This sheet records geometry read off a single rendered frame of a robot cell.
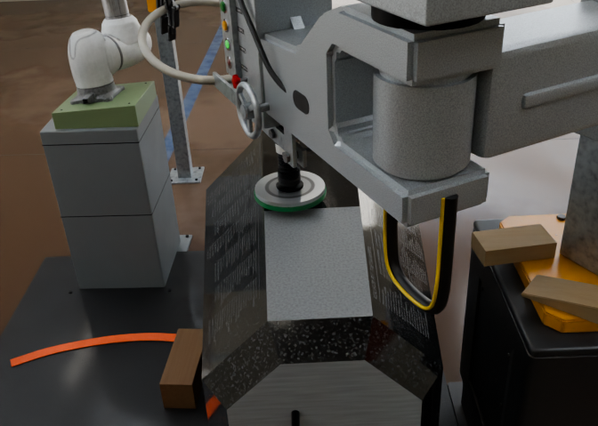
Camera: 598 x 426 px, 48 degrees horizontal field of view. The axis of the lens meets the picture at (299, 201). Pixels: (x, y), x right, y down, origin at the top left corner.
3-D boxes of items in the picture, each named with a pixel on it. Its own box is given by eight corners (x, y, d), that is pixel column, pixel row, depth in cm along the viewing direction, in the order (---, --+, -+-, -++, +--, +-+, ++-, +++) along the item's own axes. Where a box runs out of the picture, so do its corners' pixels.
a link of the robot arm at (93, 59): (67, 87, 281) (52, 35, 271) (101, 75, 294) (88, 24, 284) (92, 90, 272) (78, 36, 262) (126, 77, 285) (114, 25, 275)
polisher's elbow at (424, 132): (429, 132, 145) (434, 43, 135) (490, 166, 130) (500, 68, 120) (353, 153, 138) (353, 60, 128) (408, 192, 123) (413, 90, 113)
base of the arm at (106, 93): (65, 108, 274) (61, 94, 272) (85, 91, 294) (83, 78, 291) (108, 104, 272) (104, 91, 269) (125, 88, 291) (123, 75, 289)
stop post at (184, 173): (204, 167, 416) (181, -13, 362) (200, 183, 399) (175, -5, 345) (172, 169, 416) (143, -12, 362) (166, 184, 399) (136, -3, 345)
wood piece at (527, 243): (538, 238, 192) (540, 223, 189) (555, 257, 183) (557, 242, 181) (470, 246, 190) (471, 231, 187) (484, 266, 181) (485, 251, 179)
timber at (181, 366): (181, 351, 270) (178, 328, 264) (211, 351, 269) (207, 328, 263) (164, 408, 244) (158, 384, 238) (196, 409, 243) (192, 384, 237)
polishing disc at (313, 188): (244, 202, 199) (244, 198, 199) (269, 170, 217) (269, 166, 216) (313, 211, 193) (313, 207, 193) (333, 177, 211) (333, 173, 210)
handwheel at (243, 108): (292, 140, 174) (288, 84, 167) (256, 148, 171) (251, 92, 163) (269, 121, 186) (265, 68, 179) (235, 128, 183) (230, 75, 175)
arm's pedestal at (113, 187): (65, 298, 307) (20, 137, 267) (97, 238, 350) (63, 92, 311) (173, 296, 304) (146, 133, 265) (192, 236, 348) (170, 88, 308)
